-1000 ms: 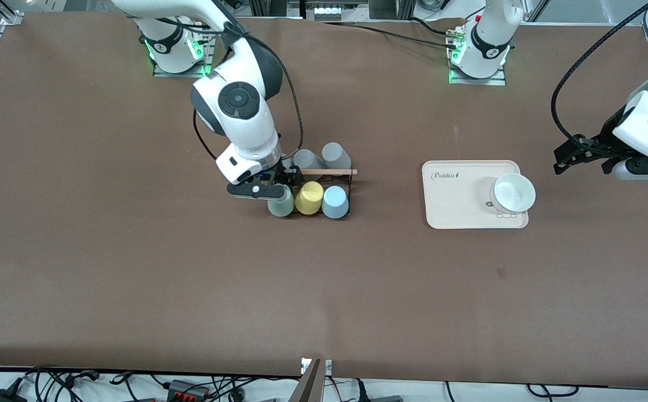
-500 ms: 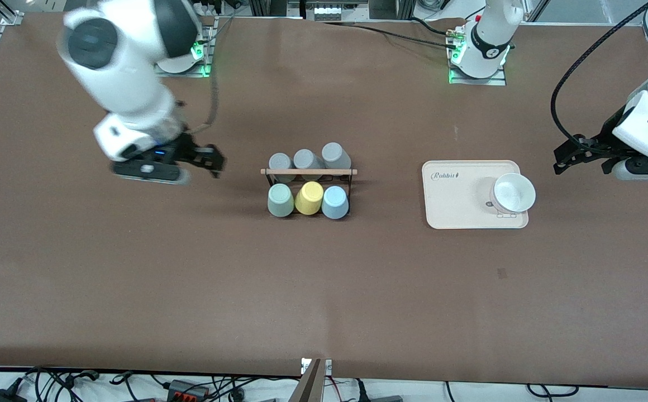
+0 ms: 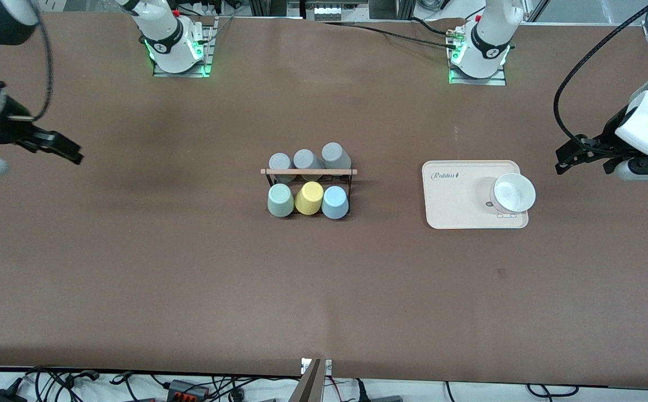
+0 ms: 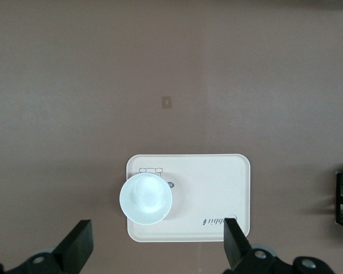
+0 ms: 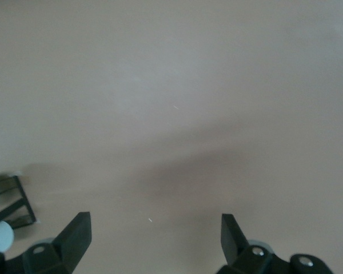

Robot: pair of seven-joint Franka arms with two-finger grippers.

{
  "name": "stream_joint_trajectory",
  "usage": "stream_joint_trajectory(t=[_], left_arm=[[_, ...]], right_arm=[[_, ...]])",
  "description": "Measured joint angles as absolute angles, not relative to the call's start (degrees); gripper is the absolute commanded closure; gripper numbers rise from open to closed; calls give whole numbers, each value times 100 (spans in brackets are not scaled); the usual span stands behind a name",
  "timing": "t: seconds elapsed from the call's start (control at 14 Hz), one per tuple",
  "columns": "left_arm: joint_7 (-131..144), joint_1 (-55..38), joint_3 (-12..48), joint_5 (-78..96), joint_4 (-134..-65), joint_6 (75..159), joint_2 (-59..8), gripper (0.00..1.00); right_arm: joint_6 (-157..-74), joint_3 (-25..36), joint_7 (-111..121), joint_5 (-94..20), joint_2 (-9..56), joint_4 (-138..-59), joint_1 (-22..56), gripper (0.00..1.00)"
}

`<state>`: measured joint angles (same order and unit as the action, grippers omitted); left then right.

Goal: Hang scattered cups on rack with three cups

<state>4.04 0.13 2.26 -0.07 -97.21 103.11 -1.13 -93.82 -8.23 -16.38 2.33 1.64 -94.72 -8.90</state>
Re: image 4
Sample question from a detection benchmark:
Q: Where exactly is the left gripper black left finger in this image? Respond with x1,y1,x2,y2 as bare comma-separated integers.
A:
53,219,94,274

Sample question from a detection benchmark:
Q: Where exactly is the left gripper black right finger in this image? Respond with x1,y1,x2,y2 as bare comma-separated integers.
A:
223,217,253,271

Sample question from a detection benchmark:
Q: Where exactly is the beige tray with rabbit print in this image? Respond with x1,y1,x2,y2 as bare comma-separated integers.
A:
126,154,252,244

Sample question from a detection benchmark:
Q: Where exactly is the white footed bowl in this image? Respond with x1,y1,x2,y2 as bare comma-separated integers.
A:
119,174,173,225

